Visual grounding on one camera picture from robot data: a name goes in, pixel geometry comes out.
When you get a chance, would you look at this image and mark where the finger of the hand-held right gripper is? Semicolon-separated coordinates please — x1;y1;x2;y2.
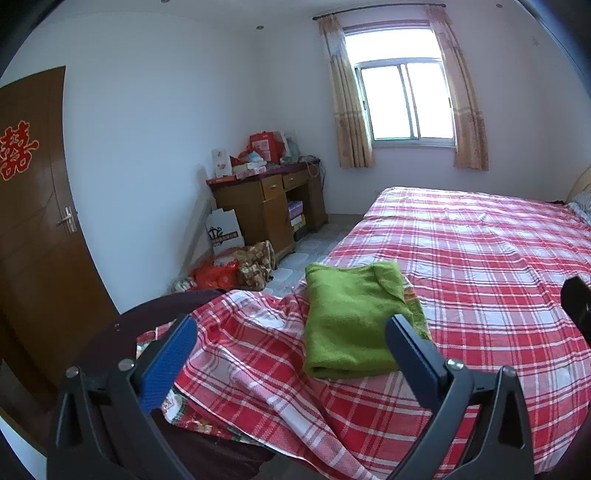
560;274;591;347

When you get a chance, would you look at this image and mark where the metal door handle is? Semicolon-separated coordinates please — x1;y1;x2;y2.
55;206;77;234

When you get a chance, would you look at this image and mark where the brown patterned bag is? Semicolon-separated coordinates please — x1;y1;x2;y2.
231;241;276;289

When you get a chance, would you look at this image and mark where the beige patterned curtain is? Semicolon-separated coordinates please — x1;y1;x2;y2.
425;4;490;171
318;14;376;169

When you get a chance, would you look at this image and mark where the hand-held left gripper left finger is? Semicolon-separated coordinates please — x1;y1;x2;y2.
46;315;199;480

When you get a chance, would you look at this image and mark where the dark bed footboard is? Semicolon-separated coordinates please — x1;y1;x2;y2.
69;290;278;480

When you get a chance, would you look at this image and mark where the striped pillow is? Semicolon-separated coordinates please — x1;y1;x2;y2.
567;191;591;227

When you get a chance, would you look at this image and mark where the cream wooden headboard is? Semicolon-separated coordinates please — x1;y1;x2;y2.
566;165;591;204

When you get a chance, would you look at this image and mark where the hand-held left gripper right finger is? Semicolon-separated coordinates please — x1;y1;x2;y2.
385;315;536;480

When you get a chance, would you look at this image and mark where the brown wooden door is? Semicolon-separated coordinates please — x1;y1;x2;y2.
0;66;121;407

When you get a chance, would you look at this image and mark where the white printed paper bag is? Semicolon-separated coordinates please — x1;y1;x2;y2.
205;208;245;252

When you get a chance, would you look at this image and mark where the stack of boxes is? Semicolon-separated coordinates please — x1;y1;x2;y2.
287;200;308;229

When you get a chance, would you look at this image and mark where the green striped knit sweater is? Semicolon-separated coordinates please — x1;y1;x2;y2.
303;261;432;380

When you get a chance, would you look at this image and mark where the white card box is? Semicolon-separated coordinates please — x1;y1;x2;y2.
211;148;232;178

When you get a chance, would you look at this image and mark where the dark curtain rod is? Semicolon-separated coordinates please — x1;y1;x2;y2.
312;4;446;21

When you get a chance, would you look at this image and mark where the red paper door decoration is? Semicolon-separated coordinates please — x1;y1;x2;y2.
0;121;40;182

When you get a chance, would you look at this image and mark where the bed with red plaid sheet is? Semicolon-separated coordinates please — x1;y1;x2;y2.
173;186;591;480

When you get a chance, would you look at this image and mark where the red gift bag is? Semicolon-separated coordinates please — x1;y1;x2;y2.
249;130;287;163

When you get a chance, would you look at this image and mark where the green framed window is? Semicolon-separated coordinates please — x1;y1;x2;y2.
344;25;455;148

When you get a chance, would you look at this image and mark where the brown wooden desk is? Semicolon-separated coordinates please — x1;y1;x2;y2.
206;159;329;259

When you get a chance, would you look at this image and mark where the red plastic bag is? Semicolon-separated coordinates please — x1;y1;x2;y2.
189;259;241;291

